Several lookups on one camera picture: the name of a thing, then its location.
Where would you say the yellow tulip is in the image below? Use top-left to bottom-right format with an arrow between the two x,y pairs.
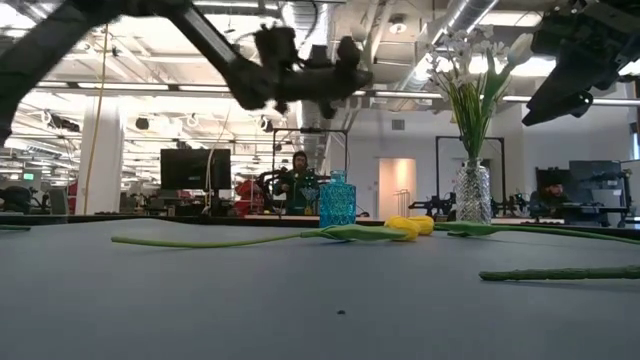
110,215 -> 422,250
409,214 -> 640,246

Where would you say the blue glass vase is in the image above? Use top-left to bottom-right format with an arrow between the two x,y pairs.
318,169 -> 358,229

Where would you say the clear glass vase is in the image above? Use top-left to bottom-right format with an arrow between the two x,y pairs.
453,157 -> 493,225

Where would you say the silver ceiling duct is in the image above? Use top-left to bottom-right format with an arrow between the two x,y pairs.
404,0 -> 501,96

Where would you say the black rig frame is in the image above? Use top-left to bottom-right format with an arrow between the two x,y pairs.
434,135 -> 506,217
271,127 -> 350,217

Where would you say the person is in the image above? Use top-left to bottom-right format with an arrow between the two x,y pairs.
529,180 -> 572,207
272,149 -> 322,217

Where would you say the lit doorway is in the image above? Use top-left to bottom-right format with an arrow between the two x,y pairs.
378,157 -> 418,220

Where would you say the white pillar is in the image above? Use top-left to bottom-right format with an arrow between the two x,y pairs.
79,97 -> 125,216

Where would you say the black monitor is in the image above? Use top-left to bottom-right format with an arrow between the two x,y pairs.
159,147 -> 233,192

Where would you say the desk with monitors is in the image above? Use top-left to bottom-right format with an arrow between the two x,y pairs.
534,158 -> 634,227

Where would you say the red equipment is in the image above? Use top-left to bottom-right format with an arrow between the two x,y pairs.
234,178 -> 267,217

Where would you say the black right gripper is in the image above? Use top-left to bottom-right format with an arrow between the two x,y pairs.
521,0 -> 640,127

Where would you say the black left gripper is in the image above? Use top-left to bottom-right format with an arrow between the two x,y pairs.
224,23 -> 375,120

